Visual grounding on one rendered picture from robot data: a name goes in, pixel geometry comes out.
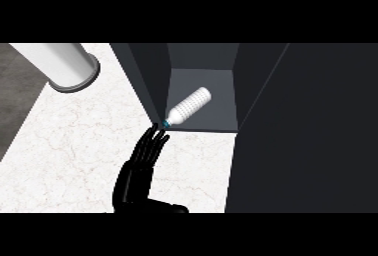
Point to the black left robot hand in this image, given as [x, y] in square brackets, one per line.
[137, 166]

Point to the white cylindrical paper towel roll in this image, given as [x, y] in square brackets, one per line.
[60, 65]

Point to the clear plastic water bottle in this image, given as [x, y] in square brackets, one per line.
[189, 105]

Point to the dark grey cabinet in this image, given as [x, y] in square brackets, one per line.
[201, 90]

